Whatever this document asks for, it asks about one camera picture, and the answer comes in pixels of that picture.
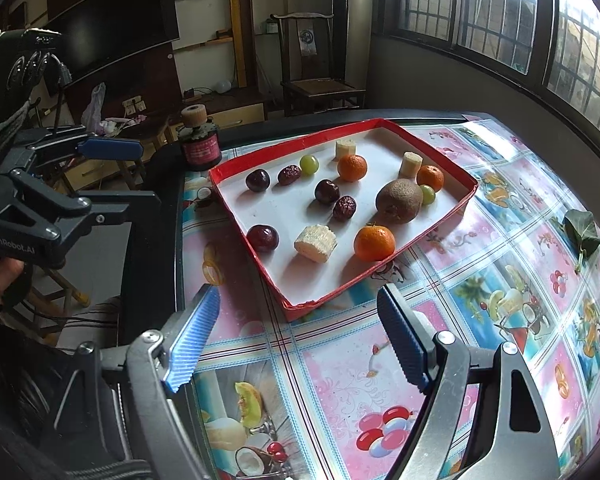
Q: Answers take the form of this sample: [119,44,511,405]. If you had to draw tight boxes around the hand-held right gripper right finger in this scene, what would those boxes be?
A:
[376,284,562,480]

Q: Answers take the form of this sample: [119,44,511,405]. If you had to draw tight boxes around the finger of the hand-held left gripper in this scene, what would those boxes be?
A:
[10,127,143,181]
[10,170,162,231]

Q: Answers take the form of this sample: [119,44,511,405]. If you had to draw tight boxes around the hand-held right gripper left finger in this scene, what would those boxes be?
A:
[52,284,222,480]

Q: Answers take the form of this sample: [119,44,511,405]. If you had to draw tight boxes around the orange mandarin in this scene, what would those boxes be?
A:
[337,154,369,183]
[353,225,397,262]
[416,165,445,192]

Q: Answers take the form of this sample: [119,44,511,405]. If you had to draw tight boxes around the dark red plum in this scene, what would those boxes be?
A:
[246,224,280,253]
[245,168,272,193]
[314,179,341,207]

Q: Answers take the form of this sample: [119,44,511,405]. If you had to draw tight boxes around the brown kiwi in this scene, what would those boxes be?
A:
[375,178,424,225]

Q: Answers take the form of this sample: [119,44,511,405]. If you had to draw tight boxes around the red cardboard tray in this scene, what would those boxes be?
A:
[208,118,478,323]

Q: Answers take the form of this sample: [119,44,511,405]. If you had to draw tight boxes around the plastic bag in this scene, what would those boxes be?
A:
[80,82,108,131]

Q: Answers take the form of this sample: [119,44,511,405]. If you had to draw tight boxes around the fruit print tablecloth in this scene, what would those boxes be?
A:
[180,115,600,480]

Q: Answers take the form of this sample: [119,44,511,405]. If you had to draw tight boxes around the black jar with cork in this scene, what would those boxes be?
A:
[177,103,223,171]

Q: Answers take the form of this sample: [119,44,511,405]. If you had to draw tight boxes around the black television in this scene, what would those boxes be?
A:
[45,0,181,96]

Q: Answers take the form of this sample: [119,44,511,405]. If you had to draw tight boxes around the wooden television cabinet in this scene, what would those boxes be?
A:
[100,85,268,136]

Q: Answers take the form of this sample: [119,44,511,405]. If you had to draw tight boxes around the broad green leaf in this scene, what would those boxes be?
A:
[562,209,600,273]

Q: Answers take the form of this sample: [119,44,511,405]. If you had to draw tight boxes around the wooden chair with emblem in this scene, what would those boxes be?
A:
[271,11,367,118]

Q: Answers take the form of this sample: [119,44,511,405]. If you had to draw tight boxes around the barred window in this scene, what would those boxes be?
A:
[375,0,600,146]

